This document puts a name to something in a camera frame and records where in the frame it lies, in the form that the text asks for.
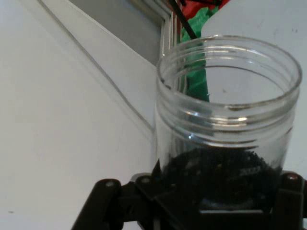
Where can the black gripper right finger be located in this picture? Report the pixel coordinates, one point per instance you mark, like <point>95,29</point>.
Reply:
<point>291,203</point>

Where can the black tripod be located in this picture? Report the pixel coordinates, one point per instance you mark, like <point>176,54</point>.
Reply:
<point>188,26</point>

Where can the red interlocking foam blocks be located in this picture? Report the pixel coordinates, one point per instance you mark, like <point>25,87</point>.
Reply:
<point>194,8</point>

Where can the clear jar with black granules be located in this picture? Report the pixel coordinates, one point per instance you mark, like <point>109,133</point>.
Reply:
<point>216,143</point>

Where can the large green foam block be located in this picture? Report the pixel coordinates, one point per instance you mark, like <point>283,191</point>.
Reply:
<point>204,19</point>

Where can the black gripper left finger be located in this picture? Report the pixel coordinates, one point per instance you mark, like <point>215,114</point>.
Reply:
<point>108,203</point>

